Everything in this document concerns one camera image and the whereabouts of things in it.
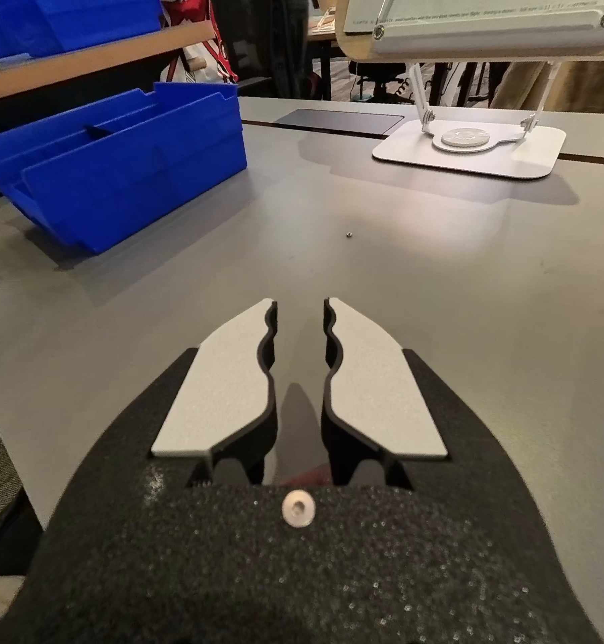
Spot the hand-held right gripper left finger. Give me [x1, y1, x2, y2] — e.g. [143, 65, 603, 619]
[151, 298, 280, 486]

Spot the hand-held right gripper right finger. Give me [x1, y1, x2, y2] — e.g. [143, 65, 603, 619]
[322, 297, 448, 486]

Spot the blue plastic bin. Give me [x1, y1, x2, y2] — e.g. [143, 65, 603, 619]
[0, 82, 248, 255]
[0, 0, 46, 60]
[30, 0, 164, 57]

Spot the white metal document stand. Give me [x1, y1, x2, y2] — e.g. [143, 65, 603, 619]
[371, 0, 604, 181]

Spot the grey table hatch cover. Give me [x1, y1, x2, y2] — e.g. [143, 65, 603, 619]
[273, 108, 406, 138]

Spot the person's cream sweater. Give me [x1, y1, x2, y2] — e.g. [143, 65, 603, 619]
[0, 575, 27, 632]

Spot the black office chair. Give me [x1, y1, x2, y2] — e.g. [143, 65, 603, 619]
[221, 0, 315, 100]

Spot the wooden office desk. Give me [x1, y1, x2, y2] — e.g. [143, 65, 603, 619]
[0, 22, 217, 105]
[307, 7, 343, 101]

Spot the printed instruction sheet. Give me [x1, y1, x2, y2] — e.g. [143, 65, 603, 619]
[343, 0, 600, 36]

